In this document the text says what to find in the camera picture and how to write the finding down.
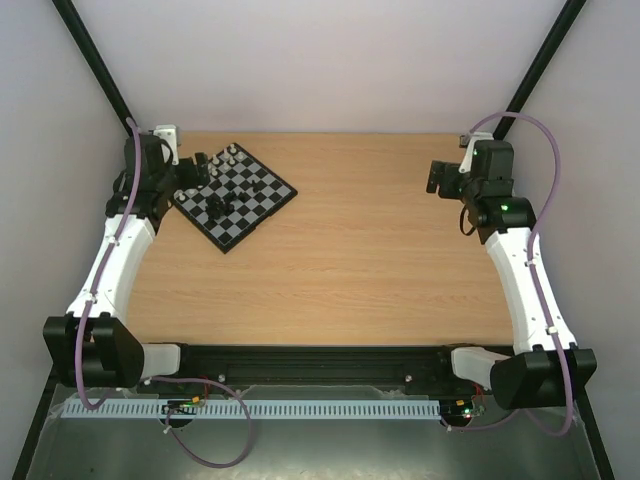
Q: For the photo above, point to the light blue slotted cable duct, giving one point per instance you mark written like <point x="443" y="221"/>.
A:
<point x="258" y="409"/>

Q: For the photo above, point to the left black frame post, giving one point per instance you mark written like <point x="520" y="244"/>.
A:
<point x="84" y="41"/>

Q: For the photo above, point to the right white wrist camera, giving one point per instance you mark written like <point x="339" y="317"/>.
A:
<point x="468" y="142"/>

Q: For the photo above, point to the black frame post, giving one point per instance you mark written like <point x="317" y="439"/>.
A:
<point x="550" y="45"/>
<point x="84" y="41"/>

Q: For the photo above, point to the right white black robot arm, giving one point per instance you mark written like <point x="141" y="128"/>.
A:
<point x="547" y="367"/>

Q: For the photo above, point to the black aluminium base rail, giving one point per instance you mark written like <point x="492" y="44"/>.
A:
<point x="413" y="369"/>

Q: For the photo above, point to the black white chess board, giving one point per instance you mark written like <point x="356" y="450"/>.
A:
<point x="241" y="194"/>

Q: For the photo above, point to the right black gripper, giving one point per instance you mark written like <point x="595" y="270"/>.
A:
<point x="437" y="176"/>

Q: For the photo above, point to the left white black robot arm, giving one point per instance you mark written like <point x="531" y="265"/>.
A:
<point x="90" y="345"/>

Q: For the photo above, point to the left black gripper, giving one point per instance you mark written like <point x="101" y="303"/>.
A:
<point x="192" y="181"/>

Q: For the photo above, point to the right black frame post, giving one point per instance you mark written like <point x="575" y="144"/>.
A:
<point x="550" y="45"/>

